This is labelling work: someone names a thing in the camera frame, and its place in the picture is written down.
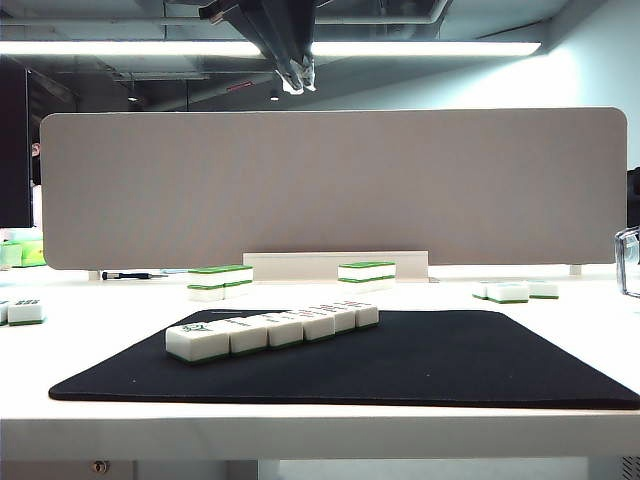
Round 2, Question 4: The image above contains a long ceiling light strip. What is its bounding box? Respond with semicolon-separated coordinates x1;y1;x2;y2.
0;40;543;58

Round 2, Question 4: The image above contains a black blue screwdriver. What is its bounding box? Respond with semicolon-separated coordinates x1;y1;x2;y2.
101;271;169;281

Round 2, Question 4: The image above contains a six-bamboo mahjong tile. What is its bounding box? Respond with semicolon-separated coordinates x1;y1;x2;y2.
7;298;47;327

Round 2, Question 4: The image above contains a two-bamboo mahjong tile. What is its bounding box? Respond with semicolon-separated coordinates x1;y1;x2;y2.
228;317;270;355

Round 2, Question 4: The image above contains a black fabric mat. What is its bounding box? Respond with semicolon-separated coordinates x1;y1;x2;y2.
48;308;640;410

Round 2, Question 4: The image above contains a green white cardboard box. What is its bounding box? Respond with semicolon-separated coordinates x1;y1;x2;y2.
0;241;25;269
21;239;46;267

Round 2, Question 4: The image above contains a fabric desk divider panel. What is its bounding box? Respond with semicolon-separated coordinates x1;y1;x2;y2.
39;107;629;271

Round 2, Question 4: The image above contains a green-marked bamboo mahjong tile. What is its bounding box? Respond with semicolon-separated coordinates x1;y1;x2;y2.
266;313;305;350

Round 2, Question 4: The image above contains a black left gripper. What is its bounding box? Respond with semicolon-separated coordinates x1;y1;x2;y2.
198;0;317;93

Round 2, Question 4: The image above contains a bird mahjong tile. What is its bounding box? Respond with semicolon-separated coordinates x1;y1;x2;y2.
165;322;232;364

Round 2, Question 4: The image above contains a black office chair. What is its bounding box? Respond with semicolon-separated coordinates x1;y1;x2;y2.
625;167;640;230

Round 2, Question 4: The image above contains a black monitor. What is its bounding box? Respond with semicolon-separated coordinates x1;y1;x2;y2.
0;54;34;229

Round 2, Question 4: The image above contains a clear plastic container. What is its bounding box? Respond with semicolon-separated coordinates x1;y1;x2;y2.
613;225;640;300

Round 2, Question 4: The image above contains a red-marked bamboo mahjong tile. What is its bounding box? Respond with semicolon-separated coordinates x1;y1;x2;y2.
332;305;358;335
353;301;380;329
301;309;336;343

